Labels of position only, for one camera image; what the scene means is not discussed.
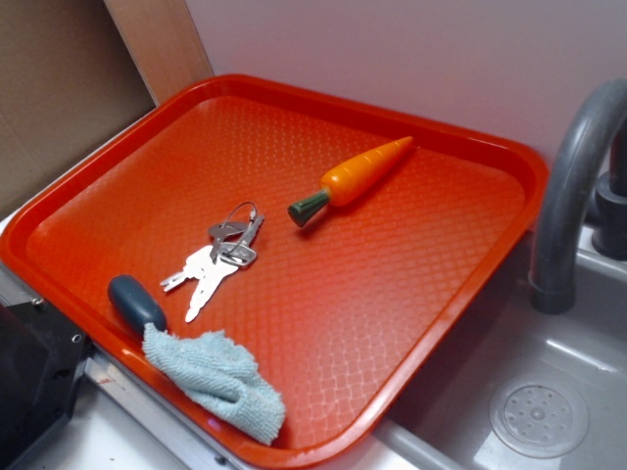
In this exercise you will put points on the brown cardboard panel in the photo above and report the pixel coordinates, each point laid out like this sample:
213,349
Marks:
68,84

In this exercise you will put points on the wooden board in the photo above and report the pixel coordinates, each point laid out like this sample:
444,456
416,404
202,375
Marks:
163,43

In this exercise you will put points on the grey toy sink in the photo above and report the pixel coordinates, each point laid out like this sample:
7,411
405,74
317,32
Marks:
441,420

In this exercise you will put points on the light blue cloth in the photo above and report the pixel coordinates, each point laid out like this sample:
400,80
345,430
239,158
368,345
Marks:
220,376

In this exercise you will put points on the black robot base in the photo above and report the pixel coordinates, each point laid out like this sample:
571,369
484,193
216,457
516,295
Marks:
43,357

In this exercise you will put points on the grey toy faucet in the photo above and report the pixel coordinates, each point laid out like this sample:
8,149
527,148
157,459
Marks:
587,178

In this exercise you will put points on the sink drain strainer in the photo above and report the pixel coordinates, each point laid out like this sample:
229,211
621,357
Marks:
538,417

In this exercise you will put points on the dark blue handle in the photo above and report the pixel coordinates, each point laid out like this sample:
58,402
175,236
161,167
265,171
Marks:
135,304

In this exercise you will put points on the silver key bunch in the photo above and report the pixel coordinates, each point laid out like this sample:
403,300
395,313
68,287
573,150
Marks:
230,250

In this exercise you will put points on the orange toy carrot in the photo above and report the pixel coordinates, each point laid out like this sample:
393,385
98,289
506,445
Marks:
348,180

